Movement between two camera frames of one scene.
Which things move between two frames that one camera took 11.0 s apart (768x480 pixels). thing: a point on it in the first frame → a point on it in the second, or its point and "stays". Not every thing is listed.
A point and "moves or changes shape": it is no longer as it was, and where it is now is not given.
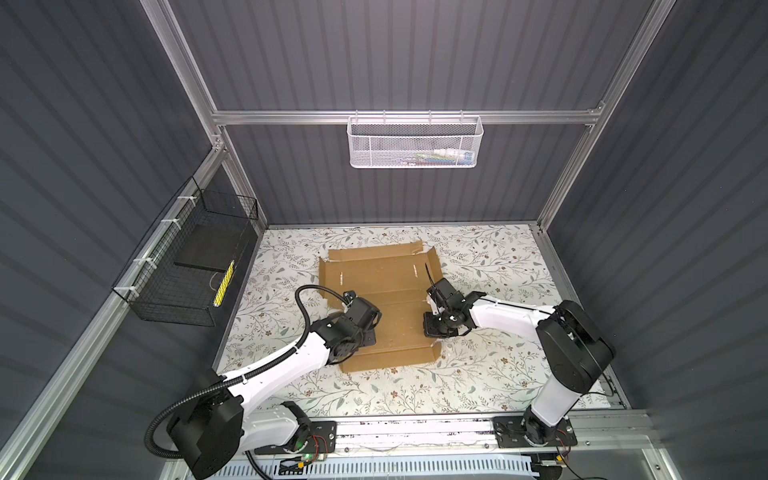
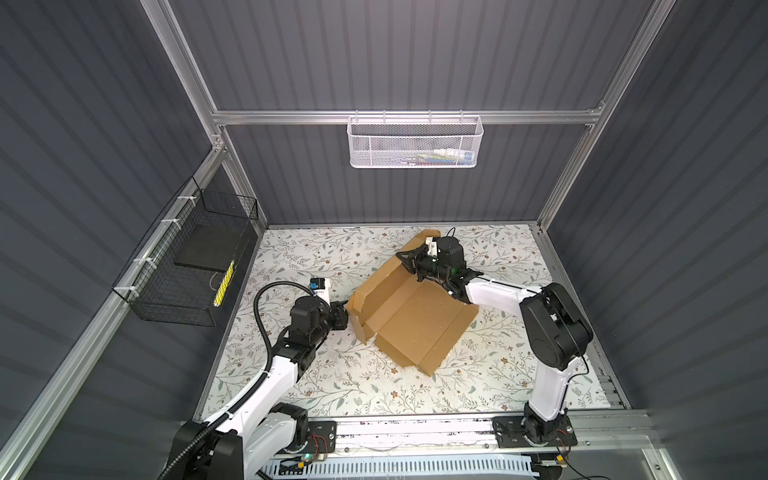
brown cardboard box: x=394 y=279 moves or changes shape
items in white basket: x=442 y=157 stays
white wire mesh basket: x=414 y=142 stays
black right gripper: x=430 y=331 → x=414 y=260
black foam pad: x=213 y=246 stays
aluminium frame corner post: x=192 y=82 stays
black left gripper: x=370 y=336 → x=339 y=316
